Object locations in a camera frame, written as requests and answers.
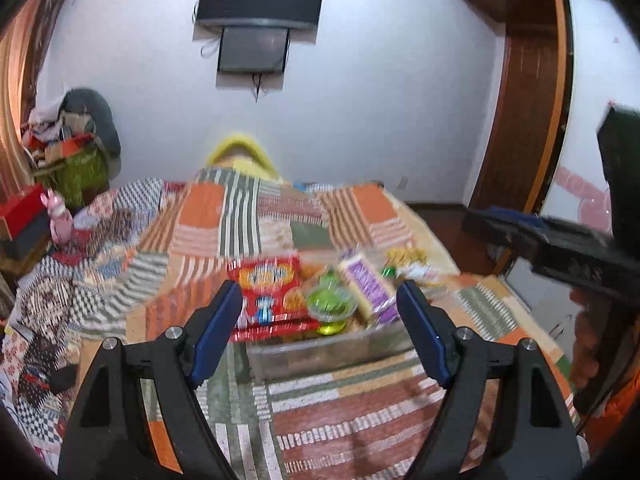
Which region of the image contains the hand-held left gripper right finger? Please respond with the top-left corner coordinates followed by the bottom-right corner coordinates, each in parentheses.
top-left (395, 280), bottom-right (583, 480)

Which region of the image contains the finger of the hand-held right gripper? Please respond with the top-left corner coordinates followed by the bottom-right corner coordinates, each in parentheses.
top-left (461, 205), bottom-right (547, 262)

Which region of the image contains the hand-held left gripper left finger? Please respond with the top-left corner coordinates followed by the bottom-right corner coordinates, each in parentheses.
top-left (57, 280), bottom-right (246, 480)

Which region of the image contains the clear plastic container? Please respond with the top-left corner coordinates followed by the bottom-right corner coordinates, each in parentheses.
top-left (245, 245), bottom-right (432, 387)

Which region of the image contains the person's right hand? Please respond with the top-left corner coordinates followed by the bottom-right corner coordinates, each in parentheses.
top-left (569, 287), bottom-right (602, 390)

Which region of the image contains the pink heart decoration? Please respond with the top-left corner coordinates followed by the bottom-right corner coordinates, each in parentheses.
top-left (554, 165), bottom-right (615, 235)

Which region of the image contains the red snack packet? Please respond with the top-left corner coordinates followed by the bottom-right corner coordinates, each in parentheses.
top-left (227, 255), bottom-right (322, 344)

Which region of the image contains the yellow snack packet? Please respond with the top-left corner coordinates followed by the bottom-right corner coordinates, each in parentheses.
top-left (381, 246), bottom-right (434, 287)

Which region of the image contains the purple white snack packet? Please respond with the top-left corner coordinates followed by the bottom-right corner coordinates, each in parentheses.
top-left (338, 254), bottom-right (402, 324)

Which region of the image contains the green jelly cup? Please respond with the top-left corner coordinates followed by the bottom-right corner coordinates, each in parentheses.
top-left (305, 271), bottom-right (359, 337)

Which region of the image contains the patchwork blanket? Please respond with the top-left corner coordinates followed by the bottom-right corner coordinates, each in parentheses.
top-left (0, 167), bottom-right (587, 480)

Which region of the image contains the small black object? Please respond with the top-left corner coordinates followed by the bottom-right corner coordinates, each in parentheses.
top-left (49, 364), bottom-right (79, 394)

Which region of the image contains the yellow pillow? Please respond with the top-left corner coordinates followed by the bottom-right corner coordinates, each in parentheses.
top-left (205, 132), bottom-right (282, 182)

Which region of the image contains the pink toy figure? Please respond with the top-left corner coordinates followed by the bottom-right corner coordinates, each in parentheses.
top-left (41, 188), bottom-right (77, 247)

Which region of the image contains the dark box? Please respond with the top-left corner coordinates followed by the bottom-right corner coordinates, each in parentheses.
top-left (0, 217), bottom-right (52, 262)

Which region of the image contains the red box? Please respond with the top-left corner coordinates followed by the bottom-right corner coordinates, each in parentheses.
top-left (0, 185), bottom-right (47, 242)

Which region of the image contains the pile of clothes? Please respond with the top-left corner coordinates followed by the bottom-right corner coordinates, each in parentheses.
top-left (26, 87), bottom-right (122, 162)

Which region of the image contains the striped curtain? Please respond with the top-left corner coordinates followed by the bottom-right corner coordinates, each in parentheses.
top-left (0, 0), bottom-right (68, 203)

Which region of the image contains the wooden door frame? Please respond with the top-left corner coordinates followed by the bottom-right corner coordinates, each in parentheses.
top-left (452, 0), bottom-right (577, 277)

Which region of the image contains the small wall monitor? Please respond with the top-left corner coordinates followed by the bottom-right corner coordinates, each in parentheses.
top-left (216, 25), bottom-right (291, 75)

